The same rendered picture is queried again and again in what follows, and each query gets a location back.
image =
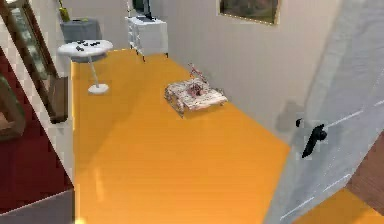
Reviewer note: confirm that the white cabinet with legs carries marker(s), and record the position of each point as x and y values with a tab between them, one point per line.
148	35

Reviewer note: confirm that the small black door knob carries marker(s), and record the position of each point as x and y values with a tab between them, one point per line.
298	122

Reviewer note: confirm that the small black object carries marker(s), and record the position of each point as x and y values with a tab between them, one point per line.
94	43
81	42
80	48

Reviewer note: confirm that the grey armchair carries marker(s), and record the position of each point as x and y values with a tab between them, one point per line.
80	30

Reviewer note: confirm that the white room door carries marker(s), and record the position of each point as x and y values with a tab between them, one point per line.
346	86

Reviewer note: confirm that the yellow green bottle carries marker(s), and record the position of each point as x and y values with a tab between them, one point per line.
64	12

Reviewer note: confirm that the framed wall picture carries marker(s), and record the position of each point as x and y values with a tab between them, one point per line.
249	10

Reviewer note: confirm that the white round pedestal table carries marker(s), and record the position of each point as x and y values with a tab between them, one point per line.
87	49

